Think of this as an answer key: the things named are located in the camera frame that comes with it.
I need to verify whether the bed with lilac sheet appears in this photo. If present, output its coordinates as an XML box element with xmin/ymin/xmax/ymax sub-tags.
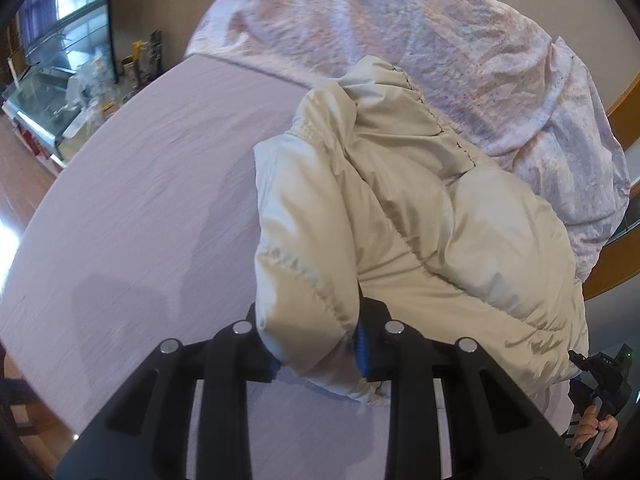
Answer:
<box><xmin>0</xmin><ymin>55</ymin><xmax>571</xmax><ymax>480</ymax></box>

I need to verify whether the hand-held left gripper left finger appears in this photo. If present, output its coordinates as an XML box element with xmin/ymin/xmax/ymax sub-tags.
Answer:
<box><xmin>55</xmin><ymin>302</ymin><xmax>281</xmax><ymax>480</ymax></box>

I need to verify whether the glass television stand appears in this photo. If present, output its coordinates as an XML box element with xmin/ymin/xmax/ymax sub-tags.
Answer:
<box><xmin>2</xmin><ymin>62</ymin><xmax>118</xmax><ymax>166</ymax></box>

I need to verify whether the person's right hand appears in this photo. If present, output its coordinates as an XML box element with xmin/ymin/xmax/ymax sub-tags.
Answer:
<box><xmin>574</xmin><ymin>404</ymin><xmax>620</xmax><ymax>453</ymax></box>

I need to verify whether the dark tall bottle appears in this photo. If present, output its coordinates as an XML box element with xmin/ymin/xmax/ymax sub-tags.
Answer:
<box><xmin>149</xmin><ymin>30</ymin><xmax>164</xmax><ymax>80</ymax></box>

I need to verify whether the pink floral duvet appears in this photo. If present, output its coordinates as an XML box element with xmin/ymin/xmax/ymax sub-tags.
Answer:
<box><xmin>184</xmin><ymin>0</ymin><xmax>632</xmax><ymax>283</ymax></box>

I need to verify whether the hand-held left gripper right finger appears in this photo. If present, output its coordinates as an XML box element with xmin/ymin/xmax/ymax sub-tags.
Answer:
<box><xmin>354</xmin><ymin>297</ymin><xmax>583</xmax><ymax>480</ymax></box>

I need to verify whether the beige puffer jacket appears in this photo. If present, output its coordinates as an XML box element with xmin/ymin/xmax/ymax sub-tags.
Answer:
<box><xmin>252</xmin><ymin>55</ymin><xmax>591</xmax><ymax>436</ymax></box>

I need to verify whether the flat screen television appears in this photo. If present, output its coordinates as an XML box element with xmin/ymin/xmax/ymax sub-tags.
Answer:
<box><xmin>15</xmin><ymin>0</ymin><xmax>117</xmax><ymax>83</ymax></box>

